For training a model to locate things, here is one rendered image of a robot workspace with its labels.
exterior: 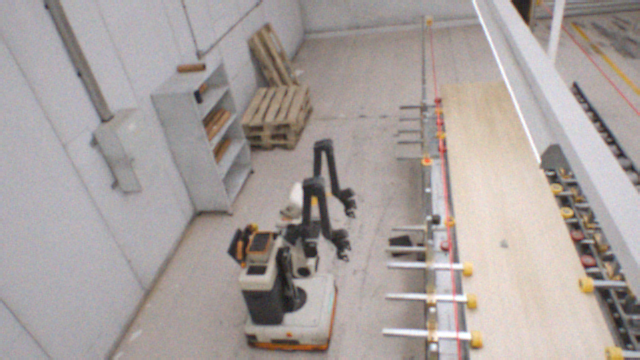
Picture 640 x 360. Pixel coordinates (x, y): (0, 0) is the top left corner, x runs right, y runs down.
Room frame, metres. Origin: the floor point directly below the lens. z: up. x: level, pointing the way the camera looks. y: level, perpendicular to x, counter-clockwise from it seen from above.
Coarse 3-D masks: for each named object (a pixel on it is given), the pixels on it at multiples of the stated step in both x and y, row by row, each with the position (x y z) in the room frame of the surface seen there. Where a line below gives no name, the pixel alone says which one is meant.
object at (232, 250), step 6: (234, 234) 2.56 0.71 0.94; (240, 234) 2.57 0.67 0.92; (252, 234) 2.60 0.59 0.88; (234, 240) 2.48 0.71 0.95; (246, 240) 2.53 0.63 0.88; (234, 246) 2.44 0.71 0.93; (246, 246) 2.51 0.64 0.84; (228, 252) 2.38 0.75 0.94; (234, 252) 2.40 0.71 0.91; (246, 252) 2.47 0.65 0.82; (234, 258) 2.37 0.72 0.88; (240, 264) 2.36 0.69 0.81
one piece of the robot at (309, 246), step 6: (318, 222) 2.41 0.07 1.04; (318, 228) 2.35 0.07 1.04; (312, 234) 2.29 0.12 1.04; (318, 234) 2.28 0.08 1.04; (306, 240) 2.24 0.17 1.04; (312, 240) 2.23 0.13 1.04; (318, 240) 2.22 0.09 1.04; (300, 246) 2.25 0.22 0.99; (306, 246) 2.23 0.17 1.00; (312, 246) 2.21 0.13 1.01; (306, 252) 2.23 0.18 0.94; (312, 252) 2.22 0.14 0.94
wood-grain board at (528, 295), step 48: (480, 96) 4.17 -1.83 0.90; (480, 144) 3.26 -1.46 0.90; (528, 144) 3.13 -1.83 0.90; (480, 192) 2.60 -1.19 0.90; (528, 192) 2.50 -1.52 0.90; (480, 240) 2.10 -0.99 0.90; (528, 240) 2.02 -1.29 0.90; (480, 288) 1.71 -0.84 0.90; (528, 288) 1.65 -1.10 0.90; (576, 288) 1.59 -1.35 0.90; (528, 336) 1.34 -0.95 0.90; (576, 336) 1.30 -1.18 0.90
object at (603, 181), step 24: (504, 0) 2.06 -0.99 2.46; (504, 24) 1.76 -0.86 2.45; (528, 48) 1.44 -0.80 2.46; (552, 48) 3.18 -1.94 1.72; (528, 72) 1.30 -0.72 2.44; (552, 72) 1.22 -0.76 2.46; (552, 96) 1.07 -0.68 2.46; (552, 120) 0.99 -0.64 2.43; (576, 120) 0.93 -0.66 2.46; (576, 144) 0.83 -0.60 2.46; (600, 144) 0.81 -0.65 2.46; (576, 168) 0.78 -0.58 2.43; (600, 168) 0.73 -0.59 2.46; (600, 192) 0.65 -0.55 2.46; (624, 192) 0.64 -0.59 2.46; (600, 216) 0.62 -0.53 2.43; (624, 216) 0.57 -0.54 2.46; (624, 240) 0.52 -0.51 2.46; (624, 264) 0.50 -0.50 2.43
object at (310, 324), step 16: (304, 288) 2.51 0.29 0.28; (320, 288) 2.48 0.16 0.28; (336, 288) 2.60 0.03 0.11; (304, 304) 2.34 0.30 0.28; (320, 304) 2.31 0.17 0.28; (288, 320) 2.21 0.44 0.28; (304, 320) 2.19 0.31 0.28; (320, 320) 2.16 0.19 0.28; (256, 336) 2.19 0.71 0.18; (272, 336) 2.14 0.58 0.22; (288, 336) 2.10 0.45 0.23; (304, 336) 2.08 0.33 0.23; (320, 336) 2.05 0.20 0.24
